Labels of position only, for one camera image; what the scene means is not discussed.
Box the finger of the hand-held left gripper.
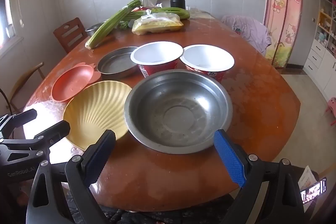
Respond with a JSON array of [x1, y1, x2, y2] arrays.
[[5, 120, 71, 157], [0, 109, 38, 139]]

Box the small steel bowl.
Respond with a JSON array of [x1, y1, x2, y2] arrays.
[[84, 22, 105, 37]]

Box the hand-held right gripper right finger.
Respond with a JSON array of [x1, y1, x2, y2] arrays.
[[213, 129, 315, 224]]

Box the wooden chair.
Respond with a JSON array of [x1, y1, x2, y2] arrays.
[[53, 17, 88, 54]]

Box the bagged corn cobs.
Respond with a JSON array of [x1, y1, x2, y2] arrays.
[[132, 10, 184, 36]]

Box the pink cartoon door curtain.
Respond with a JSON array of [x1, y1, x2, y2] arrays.
[[263, 0, 302, 68]]

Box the yellow shell-shaped plate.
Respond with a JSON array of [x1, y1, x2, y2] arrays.
[[63, 80, 133, 151]]

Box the pink plastic stool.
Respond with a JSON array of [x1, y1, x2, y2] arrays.
[[325, 97, 336, 126]]

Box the round steel pan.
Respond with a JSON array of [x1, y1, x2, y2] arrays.
[[97, 47, 139, 80]]

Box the white paper sheet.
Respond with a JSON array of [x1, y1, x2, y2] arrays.
[[298, 166, 319, 188]]

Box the long celery bunch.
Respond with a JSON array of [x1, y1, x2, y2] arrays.
[[85, 0, 142, 50]]

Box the red instant noodle bowl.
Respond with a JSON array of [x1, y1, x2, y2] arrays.
[[180, 45, 235, 83], [130, 42, 184, 77]]

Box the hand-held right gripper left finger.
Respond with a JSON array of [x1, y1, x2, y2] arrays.
[[25, 130, 116, 224]]

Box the large steel bowl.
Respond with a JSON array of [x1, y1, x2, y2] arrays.
[[123, 69, 234, 155]]

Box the window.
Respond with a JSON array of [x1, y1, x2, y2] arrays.
[[0, 0, 24, 62]]

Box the white shelf cabinet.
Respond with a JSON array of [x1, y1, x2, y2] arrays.
[[303, 0, 336, 101]]

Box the purple cloth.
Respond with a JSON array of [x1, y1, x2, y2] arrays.
[[221, 15, 272, 55]]

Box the wooden armchair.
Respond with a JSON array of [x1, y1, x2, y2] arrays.
[[0, 62, 45, 114]]

